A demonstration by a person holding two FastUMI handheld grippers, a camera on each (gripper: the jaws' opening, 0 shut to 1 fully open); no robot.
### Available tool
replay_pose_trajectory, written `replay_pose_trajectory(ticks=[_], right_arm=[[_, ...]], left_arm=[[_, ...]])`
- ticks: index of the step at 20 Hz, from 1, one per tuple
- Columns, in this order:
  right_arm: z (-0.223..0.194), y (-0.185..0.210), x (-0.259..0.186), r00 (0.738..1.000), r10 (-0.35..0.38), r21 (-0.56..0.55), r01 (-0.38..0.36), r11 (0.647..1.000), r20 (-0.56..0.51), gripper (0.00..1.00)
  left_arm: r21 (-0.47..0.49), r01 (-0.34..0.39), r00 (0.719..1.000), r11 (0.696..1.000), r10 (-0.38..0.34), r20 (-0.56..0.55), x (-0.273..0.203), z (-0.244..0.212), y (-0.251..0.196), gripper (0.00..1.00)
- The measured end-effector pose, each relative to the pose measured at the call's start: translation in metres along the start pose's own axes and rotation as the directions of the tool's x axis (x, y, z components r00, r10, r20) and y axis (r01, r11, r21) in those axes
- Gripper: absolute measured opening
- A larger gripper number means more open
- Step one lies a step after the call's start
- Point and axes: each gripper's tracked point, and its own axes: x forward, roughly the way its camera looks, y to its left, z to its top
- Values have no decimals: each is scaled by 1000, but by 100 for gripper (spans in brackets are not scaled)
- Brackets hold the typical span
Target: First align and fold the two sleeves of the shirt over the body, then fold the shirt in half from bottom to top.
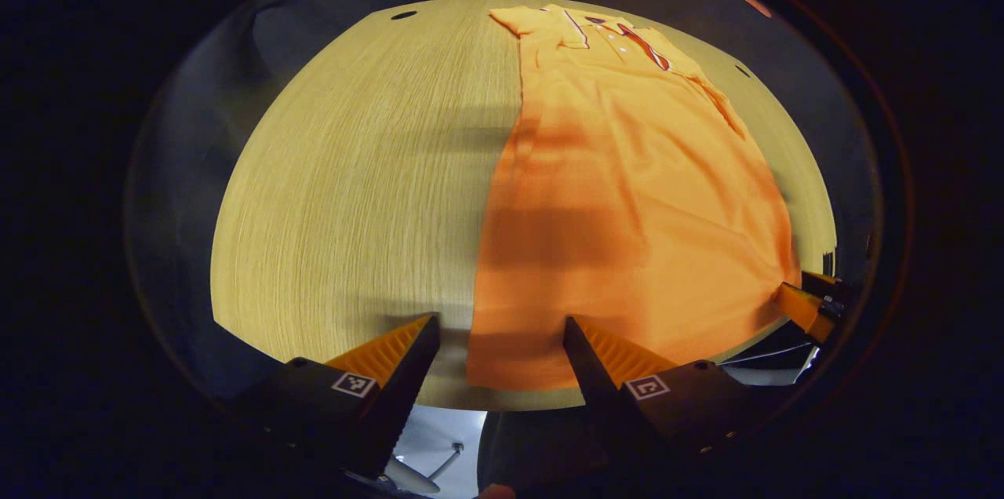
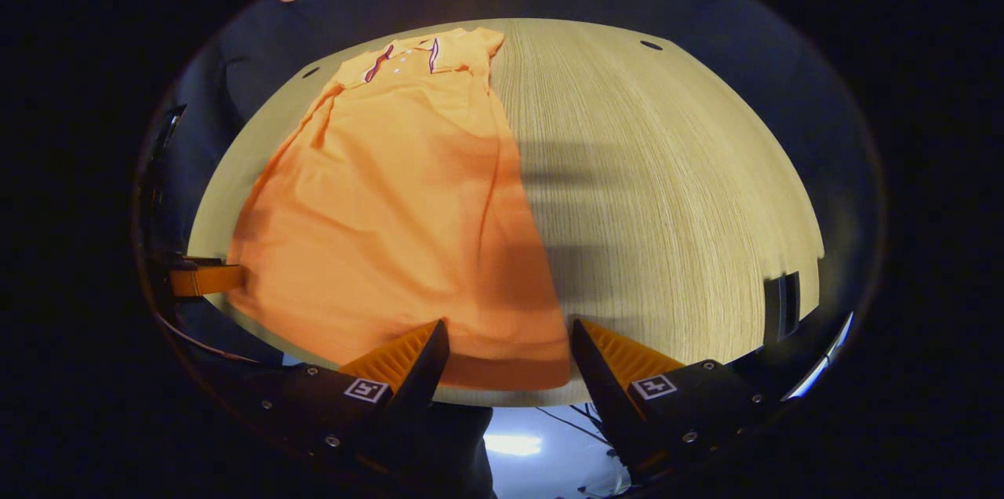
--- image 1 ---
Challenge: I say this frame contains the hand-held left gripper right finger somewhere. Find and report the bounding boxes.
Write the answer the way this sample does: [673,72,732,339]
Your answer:
[562,316,785,457]

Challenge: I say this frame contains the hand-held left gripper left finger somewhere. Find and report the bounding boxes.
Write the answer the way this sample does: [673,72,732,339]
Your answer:
[235,313,442,480]

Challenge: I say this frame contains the orange T-shirt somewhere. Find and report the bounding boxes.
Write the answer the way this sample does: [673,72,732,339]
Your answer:
[467,3,801,392]

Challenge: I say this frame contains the grey swivel chair base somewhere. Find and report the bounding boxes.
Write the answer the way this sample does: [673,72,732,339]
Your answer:
[383,442,465,495]

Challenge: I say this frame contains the person's dark trousers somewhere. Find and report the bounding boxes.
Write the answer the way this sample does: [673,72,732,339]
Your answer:
[477,407,620,499]

